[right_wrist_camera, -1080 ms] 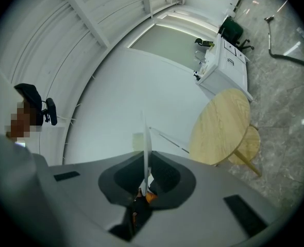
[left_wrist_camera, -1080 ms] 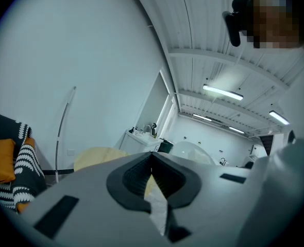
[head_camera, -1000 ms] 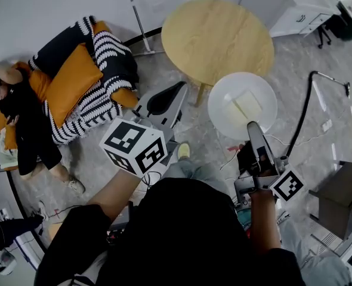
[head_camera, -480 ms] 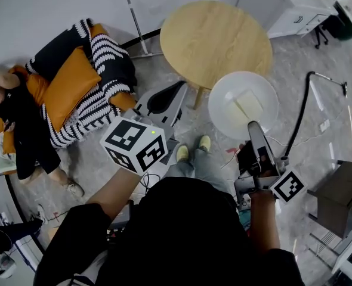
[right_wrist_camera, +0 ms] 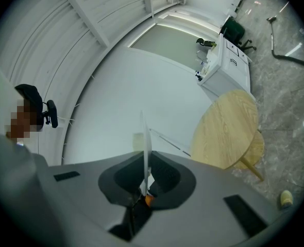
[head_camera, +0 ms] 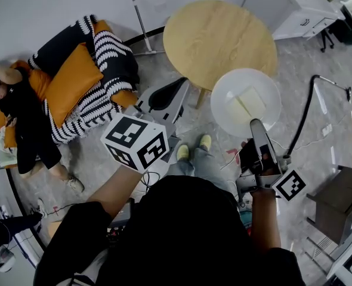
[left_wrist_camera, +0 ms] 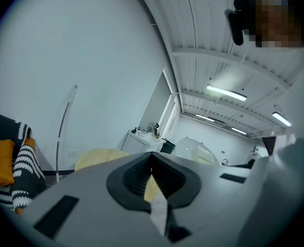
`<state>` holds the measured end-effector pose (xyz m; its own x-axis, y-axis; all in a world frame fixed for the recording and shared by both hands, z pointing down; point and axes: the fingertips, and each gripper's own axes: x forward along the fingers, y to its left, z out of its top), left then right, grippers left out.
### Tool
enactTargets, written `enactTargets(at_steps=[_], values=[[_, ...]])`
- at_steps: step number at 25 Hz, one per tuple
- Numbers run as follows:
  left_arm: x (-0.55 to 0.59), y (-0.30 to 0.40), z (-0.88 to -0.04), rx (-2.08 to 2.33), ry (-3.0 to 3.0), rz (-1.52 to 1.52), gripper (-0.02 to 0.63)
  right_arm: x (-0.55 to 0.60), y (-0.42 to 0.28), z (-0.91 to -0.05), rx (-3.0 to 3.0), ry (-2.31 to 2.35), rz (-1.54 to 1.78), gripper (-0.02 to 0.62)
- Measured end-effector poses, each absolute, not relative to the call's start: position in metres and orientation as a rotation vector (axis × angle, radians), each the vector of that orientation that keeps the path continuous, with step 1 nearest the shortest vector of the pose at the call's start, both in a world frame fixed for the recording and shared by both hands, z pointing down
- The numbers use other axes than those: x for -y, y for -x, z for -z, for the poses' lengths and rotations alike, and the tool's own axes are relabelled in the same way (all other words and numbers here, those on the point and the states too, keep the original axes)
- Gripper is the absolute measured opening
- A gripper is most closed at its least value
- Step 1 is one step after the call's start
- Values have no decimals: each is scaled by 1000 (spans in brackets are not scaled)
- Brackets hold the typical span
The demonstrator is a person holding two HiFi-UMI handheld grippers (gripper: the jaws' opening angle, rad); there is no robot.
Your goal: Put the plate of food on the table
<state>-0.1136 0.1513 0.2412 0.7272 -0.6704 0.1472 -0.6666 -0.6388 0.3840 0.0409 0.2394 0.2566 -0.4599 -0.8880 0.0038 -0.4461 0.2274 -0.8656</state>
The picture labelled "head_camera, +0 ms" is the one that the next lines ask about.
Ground orange sofa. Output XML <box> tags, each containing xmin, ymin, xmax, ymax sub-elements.
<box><xmin>0</xmin><ymin>19</ymin><xmax>140</xmax><ymax>169</ymax></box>

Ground light wooden board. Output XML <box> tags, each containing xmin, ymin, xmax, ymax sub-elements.
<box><xmin>47</xmin><ymin>220</ymin><xmax>63</xmax><ymax>238</ymax></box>

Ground white cabinet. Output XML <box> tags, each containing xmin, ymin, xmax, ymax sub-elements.
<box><xmin>226</xmin><ymin>0</ymin><xmax>347</xmax><ymax>41</ymax></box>

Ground person's left yellow shoe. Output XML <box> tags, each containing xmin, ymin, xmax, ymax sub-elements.
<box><xmin>176</xmin><ymin>143</ymin><xmax>190</xmax><ymax>161</ymax></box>

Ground white floor cable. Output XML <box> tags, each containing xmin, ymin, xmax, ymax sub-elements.
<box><xmin>220</xmin><ymin>152</ymin><xmax>242</xmax><ymax>172</ymax></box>

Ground orange cushion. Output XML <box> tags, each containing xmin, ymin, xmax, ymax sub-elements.
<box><xmin>44</xmin><ymin>42</ymin><xmax>104</xmax><ymax>129</ymax></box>

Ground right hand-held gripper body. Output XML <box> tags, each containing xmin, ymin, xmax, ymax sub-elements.
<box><xmin>236</xmin><ymin>139</ymin><xmax>308</xmax><ymax>203</ymax></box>

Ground dark wooden stool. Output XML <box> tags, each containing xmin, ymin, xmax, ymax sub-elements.
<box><xmin>306</xmin><ymin>165</ymin><xmax>352</xmax><ymax>245</ymax></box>

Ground black and white striped blanket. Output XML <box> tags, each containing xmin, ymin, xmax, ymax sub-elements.
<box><xmin>28</xmin><ymin>15</ymin><xmax>141</xmax><ymax>145</ymax></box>

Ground person's right yellow shoe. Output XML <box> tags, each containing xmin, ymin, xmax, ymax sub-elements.
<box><xmin>199</xmin><ymin>134</ymin><xmax>212</xmax><ymax>151</ymax></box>

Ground grey shoulder strap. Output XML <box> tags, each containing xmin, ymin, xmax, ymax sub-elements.
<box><xmin>59</xmin><ymin>248</ymin><xmax>111</xmax><ymax>286</ymax></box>

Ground white round plate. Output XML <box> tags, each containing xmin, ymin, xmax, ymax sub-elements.
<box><xmin>210</xmin><ymin>67</ymin><xmax>283</xmax><ymax>138</ymax></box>

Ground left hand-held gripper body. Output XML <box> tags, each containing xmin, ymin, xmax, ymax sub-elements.
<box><xmin>100</xmin><ymin>105</ymin><xmax>180</xmax><ymax>175</ymax></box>

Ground black office chair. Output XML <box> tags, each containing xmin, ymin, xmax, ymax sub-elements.
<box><xmin>319</xmin><ymin>28</ymin><xmax>336</xmax><ymax>53</ymax></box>

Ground white floor mop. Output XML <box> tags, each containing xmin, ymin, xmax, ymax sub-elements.
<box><xmin>126</xmin><ymin>0</ymin><xmax>165</xmax><ymax>56</ymax></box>

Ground pale yellow food slices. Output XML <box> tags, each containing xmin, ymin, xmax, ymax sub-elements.
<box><xmin>225</xmin><ymin>85</ymin><xmax>267</xmax><ymax>119</ymax></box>

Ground person's grey jeans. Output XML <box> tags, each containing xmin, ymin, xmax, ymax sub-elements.
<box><xmin>175</xmin><ymin>146</ymin><xmax>233</xmax><ymax>193</ymax></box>

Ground person's black shirt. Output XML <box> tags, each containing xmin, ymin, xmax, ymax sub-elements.
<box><xmin>34</xmin><ymin>175</ymin><xmax>307</xmax><ymax>286</ymax></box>

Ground person's right forearm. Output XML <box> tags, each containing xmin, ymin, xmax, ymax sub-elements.
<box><xmin>249</xmin><ymin>188</ymin><xmax>281</xmax><ymax>253</ymax></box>

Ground person's left forearm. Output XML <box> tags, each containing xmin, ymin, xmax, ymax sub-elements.
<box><xmin>86</xmin><ymin>164</ymin><xmax>144</xmax><ymax>219</ymax></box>

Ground round wooden table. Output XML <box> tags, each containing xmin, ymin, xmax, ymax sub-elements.
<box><xmin>162</xmin><ymin>0</ymin><xmax>279</xmax><ymax>110</ymax></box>

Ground black equipment case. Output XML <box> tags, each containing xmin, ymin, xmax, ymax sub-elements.
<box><xmin>107</xmin><ymin>198</ymin><xmax>135</xmax><ymax>244</ymax></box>

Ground black vacuum hose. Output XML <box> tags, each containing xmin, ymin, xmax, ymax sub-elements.
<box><xmin>288</xmin><ymin>74</ymin><xmax>352</xmax><ymax>157</ymax></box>

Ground person's yellow shoe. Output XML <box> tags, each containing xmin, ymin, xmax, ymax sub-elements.
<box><xmin>176</xmin><ymin>143</ymin><xmax>190</xmax><ymax>161</ymax></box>
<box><xmin>199</xmin><ymin>134</ymin><xmax>212</xmax><ymax>151</ymax></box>

